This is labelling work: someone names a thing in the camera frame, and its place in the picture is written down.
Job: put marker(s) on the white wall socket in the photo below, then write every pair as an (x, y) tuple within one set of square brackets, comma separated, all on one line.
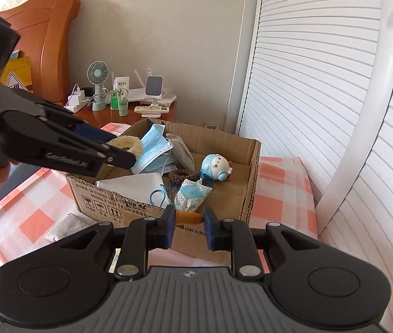
[(211, 125)]

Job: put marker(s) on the grey phone stand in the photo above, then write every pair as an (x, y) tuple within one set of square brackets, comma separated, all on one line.
[(154, 85)]

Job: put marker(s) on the green mini desk fan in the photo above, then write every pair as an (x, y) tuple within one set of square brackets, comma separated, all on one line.
[(97, 73)]

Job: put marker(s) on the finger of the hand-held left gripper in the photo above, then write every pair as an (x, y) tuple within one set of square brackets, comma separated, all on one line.
[(92, 133), (78, 156)]

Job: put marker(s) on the grey fabric mask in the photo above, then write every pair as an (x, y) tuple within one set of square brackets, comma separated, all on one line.
[(182, 151), (66, 228)]

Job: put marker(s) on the brown cardboard box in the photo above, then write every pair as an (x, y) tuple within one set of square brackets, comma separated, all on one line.
[(231, 187)]

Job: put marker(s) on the wooden headboard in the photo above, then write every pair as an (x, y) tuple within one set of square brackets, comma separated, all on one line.
[(54, 41)]

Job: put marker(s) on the blue plush toy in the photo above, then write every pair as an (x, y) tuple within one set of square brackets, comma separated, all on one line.
[(215, 167)]

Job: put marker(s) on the white remote control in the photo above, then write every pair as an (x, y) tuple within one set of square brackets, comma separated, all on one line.
[(151, 109)]

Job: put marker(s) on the yellow bag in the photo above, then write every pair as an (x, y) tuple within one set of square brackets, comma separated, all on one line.
[(18, 73)]

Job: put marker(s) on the blue tasselled sachet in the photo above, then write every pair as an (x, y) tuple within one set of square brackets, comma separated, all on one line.
[(191, 194)]

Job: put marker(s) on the white power strip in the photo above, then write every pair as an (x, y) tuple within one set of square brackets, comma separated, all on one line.
[(78, 107)]

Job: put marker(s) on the wooden nightstand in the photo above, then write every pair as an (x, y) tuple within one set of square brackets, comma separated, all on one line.
[(132, 104)]

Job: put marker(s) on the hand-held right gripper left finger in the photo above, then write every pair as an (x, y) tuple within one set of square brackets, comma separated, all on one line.
[(168, 227)]

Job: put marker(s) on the cream scrunchie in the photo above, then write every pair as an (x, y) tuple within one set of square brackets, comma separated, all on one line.
[(130, 144)]

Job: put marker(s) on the white louvered wardrobe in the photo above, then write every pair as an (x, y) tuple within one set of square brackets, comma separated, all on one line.
[(304, 76)]

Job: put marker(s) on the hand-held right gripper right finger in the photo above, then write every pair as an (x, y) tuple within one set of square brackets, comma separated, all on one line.
[(210, 230)]

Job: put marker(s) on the pale green bottle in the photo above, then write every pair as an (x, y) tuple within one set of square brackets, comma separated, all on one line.
[(122, 105)]

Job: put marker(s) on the orange hair clip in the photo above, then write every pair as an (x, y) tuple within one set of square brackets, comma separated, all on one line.
[(189, 218)]

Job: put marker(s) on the white cloth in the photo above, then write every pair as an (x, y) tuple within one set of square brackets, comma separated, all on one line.
[(127, 185)]

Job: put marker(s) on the brown scrunchie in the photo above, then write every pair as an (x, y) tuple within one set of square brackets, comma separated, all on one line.
[(174, 177)]

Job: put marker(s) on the white tube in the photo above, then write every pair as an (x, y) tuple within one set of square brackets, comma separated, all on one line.
[(122, 84)]

